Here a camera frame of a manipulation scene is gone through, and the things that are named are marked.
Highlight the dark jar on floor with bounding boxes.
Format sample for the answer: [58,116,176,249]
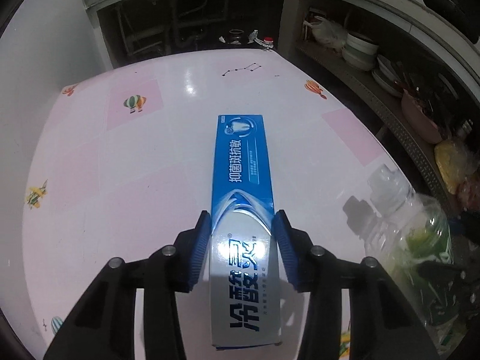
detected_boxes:
[226,28,246,45]

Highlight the blue toothpaste box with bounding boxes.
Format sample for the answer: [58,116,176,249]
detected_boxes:
[208,115,281,350]

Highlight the stacked plates on shelf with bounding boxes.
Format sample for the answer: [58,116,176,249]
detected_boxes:
[372,55,404,98]

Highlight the stacked white green bowls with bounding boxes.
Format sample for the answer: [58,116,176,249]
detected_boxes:
[342,33,378,72]

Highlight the white plastic bag on shelf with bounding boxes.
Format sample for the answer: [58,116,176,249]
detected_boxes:
[303,16,347,52]

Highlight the pink plastic basin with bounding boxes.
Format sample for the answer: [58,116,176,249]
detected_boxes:
[401,89,443,145]

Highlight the red contents plastic bag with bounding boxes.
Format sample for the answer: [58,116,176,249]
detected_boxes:
[457,178,480,211]

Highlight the wooden shelf board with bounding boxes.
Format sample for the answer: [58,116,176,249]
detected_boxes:
[295,41,460,216]

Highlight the yellow bag of food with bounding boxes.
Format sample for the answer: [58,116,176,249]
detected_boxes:
[434,139,479,195]

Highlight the green-label clear plastic bottle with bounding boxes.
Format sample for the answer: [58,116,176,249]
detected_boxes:
[343,165,459,353]

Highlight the yellow cooking oil bottle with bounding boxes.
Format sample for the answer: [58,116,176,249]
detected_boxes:
[263,37,274,50]

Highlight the pink patterned tablecloth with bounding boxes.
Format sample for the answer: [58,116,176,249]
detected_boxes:
[22,49,407,359]

